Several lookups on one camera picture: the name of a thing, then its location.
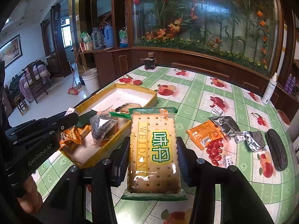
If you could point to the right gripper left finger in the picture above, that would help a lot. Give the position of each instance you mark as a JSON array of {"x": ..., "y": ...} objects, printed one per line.
[{"x": 120, "y": 161}]

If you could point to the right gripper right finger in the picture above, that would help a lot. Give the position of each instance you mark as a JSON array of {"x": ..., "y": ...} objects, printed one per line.
[{"x": 187, "y": 160}]

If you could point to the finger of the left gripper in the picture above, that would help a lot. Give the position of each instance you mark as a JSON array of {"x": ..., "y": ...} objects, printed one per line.
[
  {"x": 35, "y": 127},
  {"x": 61, "y": 122}
]

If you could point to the dark green packet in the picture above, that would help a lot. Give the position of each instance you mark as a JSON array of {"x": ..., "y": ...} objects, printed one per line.
[{"x": 84, "y": 119}]

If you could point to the orange crinkled snack bag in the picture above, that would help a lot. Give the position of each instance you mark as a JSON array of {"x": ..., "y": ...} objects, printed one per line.
[{"x": 69, "y": 137}]

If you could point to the orange sachet snack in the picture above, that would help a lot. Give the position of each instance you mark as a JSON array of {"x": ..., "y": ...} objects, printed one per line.
[{"x": 205, "y": 133}]

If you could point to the clear bag dark snacks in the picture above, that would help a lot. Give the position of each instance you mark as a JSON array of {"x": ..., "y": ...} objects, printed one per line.
[{"x": 103, "y": 128}]

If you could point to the green cracker pack weidan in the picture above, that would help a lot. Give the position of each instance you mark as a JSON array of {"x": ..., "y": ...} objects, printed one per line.
[{"x": 153, "y": 169}]

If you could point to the small white candy pack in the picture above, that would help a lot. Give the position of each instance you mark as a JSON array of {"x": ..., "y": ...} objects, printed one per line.
[{"x": 227, "y": 161}]

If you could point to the green cracker pack plain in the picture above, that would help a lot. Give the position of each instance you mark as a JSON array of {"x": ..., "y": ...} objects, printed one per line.
[{"x": 123, "y": 110}]

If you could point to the silver foil bag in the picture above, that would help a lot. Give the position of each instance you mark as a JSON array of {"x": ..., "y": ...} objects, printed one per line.
[
  {"x": 254, "y": 140},
  {"x": 227, "y": 125}
]

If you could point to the small orange cracker box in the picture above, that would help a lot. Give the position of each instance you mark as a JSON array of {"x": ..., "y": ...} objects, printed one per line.
[{"x": 84, "y": 131}]

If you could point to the person's left hand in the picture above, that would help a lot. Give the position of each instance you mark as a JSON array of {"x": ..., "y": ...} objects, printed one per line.
[{"x": 32, "y": 201}]

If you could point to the red broom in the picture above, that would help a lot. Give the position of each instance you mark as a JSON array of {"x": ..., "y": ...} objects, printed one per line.
[{"x": 75, "y": 87}]

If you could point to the yellow white tray box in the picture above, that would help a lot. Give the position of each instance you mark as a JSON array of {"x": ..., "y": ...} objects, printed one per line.
[{"x": 104, "y": 101}]

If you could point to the white plastic bucket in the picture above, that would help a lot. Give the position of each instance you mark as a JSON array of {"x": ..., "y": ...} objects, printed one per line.
[{"x": 91, "y": 80}]

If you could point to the wooden chair with cloth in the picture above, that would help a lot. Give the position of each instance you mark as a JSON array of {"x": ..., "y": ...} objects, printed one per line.
[{"x": 35, "y": 81}]

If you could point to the green white bag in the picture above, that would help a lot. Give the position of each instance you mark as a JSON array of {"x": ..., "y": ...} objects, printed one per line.
[{"x": 88, "y": 44}]

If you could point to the grey water jug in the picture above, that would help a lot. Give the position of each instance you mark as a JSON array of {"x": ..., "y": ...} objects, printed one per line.
[{"x": 96, "y": 38}]

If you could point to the black glasses case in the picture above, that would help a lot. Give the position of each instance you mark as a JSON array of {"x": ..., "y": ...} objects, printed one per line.
[{"x": 277, "y": 150}]

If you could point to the blue green detergent bag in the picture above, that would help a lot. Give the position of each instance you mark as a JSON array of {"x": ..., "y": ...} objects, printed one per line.
[{"x": 123, "y": 37}]

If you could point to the dark ink bottle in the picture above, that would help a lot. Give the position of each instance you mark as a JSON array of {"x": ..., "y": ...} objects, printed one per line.
[{"x": 150, "y": 61}]

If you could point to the blue thermos jug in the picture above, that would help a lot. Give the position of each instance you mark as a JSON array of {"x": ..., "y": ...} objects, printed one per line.
[{"x": 109, "y": 37}]

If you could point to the white orange stool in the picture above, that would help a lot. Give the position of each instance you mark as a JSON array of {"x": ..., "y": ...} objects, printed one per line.
[{"x": 284, "y": 118}]

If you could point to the white spray bottle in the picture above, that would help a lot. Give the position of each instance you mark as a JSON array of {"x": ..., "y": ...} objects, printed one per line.
[{"x": 269, "y": 89}]

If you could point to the purple bottle right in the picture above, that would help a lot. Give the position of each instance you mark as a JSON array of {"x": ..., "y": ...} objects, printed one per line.
[{"x": 292, "y": 85}]

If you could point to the flower glass display panel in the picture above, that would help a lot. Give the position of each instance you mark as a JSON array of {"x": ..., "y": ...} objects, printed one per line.
[{"x": 240, "y": 31}]

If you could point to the framed wall painting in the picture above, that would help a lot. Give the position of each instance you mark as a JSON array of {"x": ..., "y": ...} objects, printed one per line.
[{"x": 11, "y": 51}]

